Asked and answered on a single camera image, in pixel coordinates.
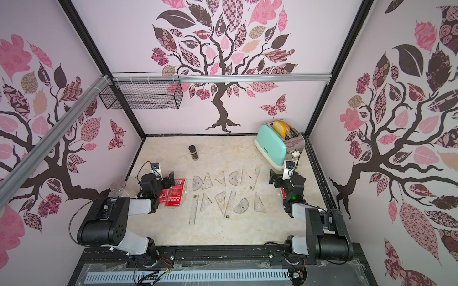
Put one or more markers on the white slotted cable duct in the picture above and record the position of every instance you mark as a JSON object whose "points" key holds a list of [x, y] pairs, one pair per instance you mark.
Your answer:
{"points": [[140, 278]]}

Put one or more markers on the aluminium rail back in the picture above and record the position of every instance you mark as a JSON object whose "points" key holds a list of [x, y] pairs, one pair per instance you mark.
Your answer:
{"points": [[295, 77]]}

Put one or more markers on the black lid spice jar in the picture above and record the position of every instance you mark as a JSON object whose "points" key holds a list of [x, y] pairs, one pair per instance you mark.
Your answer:
{"points": [[193, 152]]}

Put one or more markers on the yellow toast slice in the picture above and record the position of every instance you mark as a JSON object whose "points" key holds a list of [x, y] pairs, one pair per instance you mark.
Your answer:
{"points": [[282, 129]]}

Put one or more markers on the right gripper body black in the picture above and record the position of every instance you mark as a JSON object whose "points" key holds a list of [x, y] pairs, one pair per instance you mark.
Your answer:
{"points": [[278, 177]]}

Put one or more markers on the clear plastic ruler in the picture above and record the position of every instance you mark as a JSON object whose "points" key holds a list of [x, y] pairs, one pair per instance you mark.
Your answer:
{"points": [[193, 210]]}

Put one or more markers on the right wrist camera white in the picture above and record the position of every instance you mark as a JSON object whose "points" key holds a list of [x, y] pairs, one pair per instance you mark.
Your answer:
{"points": [[288, 170]]}

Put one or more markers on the clear plastic cup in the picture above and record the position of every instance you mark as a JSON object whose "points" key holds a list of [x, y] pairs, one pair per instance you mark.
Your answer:
{"points": [[117, 188]]}

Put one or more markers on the black wire basket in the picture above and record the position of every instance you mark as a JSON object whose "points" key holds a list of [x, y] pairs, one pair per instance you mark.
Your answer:
{"points": [[149, 92]]}

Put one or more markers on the clear protractor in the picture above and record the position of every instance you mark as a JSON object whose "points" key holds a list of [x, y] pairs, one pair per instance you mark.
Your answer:
{"points": [[242, 206], [234, 178], [197, 183]]}

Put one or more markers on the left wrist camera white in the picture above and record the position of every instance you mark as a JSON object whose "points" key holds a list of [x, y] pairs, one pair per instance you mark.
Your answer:
{"points": [[156, 169]]}

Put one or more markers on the aluminium rail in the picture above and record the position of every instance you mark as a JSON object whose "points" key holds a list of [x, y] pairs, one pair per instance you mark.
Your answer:
{"points": [[22, 172], [295, 77]]}

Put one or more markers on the aluminium rail left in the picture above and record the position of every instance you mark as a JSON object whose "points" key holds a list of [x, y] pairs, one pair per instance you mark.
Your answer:
{"points": [[22, 172]]}

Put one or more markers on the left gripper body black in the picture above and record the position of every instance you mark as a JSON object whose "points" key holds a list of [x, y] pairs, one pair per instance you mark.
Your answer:
{"points": [[163, 184]]}

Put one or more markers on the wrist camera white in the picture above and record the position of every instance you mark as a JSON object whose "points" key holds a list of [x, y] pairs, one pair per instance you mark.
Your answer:
{"points": [[156, 169], [288, 170]]}

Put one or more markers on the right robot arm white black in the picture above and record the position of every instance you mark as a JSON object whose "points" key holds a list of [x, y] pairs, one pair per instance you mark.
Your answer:
{"points": [[326, 236]]}

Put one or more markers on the mint green toaster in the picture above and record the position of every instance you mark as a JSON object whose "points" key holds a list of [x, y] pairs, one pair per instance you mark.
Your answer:
{"points": [[275, 149]]}

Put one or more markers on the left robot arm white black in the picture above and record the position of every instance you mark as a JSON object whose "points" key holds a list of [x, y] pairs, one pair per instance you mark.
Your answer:
{"points": [[106, 223]]}

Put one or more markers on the red ruler set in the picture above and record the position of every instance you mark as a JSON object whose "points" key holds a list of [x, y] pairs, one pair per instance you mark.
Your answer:
{"points": [[163, 196], [176, 194], [283, 193]]}

